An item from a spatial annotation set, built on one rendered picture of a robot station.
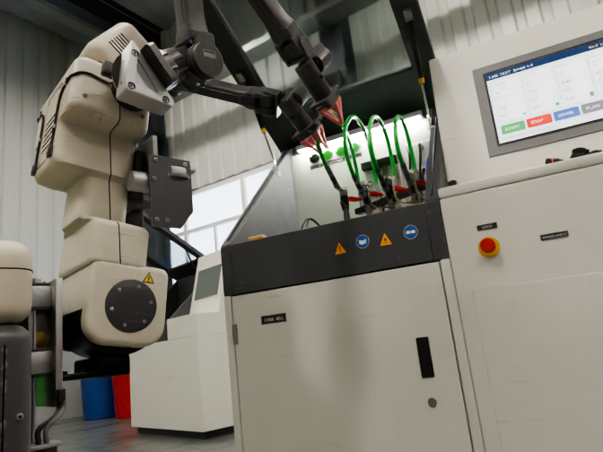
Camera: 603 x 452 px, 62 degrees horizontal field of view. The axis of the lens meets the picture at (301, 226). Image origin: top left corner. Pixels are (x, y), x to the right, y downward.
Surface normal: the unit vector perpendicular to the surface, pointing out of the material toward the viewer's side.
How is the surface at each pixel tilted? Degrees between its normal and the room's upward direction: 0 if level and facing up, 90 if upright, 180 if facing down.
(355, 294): 90
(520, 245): 90
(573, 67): 76
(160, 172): 90
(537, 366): 90
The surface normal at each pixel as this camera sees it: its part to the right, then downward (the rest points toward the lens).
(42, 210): 0.82, -0.22
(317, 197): -0.43, -0.16
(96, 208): 0.65, -0.25
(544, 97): -0.44, -0.39
